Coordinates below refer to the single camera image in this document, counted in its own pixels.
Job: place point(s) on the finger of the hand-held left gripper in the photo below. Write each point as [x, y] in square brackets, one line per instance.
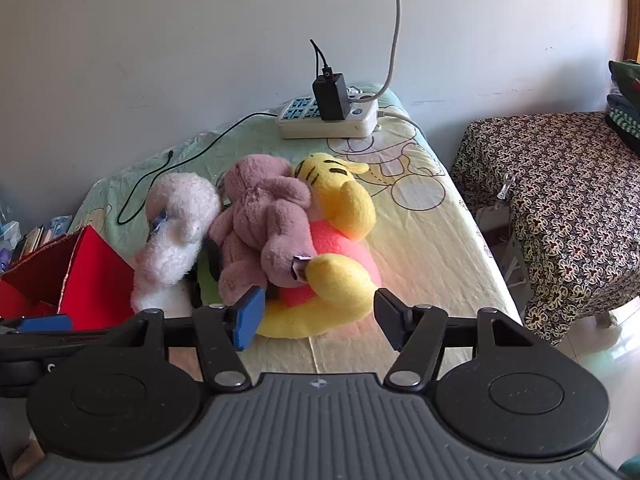
[45, 322]

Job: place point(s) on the floral patterned cloth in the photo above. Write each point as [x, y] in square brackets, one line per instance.
[575, 210]

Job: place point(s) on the black charger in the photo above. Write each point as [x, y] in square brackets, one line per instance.
[330, 97]

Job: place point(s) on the white red cover book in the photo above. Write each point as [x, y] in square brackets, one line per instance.
[52, 237]

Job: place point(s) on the mauve plush bear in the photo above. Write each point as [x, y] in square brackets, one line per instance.
[260, 210]

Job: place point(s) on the stack of folded clothes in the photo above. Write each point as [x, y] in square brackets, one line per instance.
[625, 110]

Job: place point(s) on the red cardboard box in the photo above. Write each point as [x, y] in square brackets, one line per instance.
[95, 280]

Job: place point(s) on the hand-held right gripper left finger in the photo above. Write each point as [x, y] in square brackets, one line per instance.
[247, 317]

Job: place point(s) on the stack of books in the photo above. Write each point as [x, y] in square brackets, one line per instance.
[30, 250]

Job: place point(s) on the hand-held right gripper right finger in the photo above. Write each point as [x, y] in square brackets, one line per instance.
[392, 317]

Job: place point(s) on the white plush toy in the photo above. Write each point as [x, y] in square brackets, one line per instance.
[180, 220]

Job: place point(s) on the green plush toy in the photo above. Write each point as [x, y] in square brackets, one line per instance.
[202, 272]

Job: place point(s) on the white plastic bag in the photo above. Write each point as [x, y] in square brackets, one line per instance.
[10, 232]

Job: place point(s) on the yellow tiger plush toy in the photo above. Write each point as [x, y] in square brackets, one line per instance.
[340, 280]

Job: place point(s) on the white power strip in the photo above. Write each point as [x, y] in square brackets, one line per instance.
[350, 125]

